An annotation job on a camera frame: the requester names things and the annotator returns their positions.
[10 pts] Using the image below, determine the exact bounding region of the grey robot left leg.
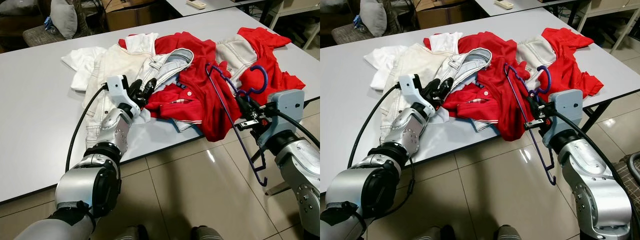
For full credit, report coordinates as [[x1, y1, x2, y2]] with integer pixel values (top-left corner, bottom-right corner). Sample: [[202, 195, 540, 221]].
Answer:
[[415, 225, 456, 240], [112, 225, 149, 240]]

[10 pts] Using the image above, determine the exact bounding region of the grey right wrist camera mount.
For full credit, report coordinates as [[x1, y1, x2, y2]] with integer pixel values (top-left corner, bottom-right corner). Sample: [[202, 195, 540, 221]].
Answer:
[[267, 90, 305, 147], [542, 89, 584, 148]]

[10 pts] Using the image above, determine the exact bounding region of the cream denim garment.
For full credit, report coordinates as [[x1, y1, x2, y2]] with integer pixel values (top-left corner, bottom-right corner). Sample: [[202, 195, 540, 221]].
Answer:
[[215, 33, 262, 77], [515, 35, 558, 71]]

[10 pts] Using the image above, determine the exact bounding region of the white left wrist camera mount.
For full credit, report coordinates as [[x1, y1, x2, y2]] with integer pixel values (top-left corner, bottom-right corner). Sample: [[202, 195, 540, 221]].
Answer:
[[398, 74, 425, 106], [106, 75, 132, 107]]

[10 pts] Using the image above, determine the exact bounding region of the black table leg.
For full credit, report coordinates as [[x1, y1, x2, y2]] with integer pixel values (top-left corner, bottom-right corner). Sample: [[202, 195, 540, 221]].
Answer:
[[581, 98, 615, 133]]

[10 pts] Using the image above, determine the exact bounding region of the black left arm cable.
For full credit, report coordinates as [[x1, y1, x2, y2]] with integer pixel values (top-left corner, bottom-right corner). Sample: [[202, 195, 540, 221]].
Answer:
[[65, 84, 110, 173], [347, 82, 401, 170]]

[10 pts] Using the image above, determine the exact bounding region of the grey robot right leg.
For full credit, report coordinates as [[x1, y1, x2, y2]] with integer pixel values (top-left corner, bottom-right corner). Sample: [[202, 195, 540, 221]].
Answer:
[[190, 226, 224, 240], [492, 225, 523, 240]]

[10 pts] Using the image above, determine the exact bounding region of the blue plastic clothes hanger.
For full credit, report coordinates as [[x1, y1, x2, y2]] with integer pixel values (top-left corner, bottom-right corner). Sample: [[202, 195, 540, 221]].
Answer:
[[502, 62, 557, 187], [205, 62, 270, 187]]

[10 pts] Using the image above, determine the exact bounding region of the grey robot leg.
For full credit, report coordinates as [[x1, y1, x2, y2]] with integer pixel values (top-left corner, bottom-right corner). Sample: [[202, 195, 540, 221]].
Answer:
[[112, 225, 149, 240], [492, 225, 523, 240], [190, 226, 224, 240], [415, 225, 456, 240]]

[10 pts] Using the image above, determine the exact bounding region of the red polo shirt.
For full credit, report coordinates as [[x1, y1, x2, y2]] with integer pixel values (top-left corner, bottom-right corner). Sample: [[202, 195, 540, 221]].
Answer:
[[118, 31, 242, 143], [423, 31, 533, 142]]

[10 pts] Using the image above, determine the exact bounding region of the white table frame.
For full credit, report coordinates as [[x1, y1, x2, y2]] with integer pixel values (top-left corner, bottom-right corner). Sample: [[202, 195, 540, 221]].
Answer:
[[575, 2, 640, 53], [267, 2, 321, 51]]

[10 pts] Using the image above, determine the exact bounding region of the grey pillow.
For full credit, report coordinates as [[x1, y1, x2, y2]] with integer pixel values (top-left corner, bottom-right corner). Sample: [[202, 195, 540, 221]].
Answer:
[[50, 0, 79, 40], [360, 0, 388, 38]]

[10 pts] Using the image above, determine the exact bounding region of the white t-shirt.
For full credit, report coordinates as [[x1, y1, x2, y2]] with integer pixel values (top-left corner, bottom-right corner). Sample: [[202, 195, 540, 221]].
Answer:
[[363, 31, 465, 92], [61, 32, 159, 92]]

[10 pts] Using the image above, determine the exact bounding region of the brown woven chair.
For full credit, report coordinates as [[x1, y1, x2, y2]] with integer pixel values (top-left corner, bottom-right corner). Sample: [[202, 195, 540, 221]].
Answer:
[[331, 0, 401, 46], [612, 151, 640, 201], [22, 0, 93, 48]]

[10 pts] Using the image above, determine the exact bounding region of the red t-shirt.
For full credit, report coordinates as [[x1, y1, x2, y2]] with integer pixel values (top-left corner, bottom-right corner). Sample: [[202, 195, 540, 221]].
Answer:
[[235, 27, 307, 107], [540, 27, 605, 98]]

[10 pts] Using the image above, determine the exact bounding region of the brown cardboard box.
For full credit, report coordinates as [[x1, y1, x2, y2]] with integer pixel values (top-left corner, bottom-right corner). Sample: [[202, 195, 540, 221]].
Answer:
[[102, 0, 173, 32], [414, 0, 481, 30]]

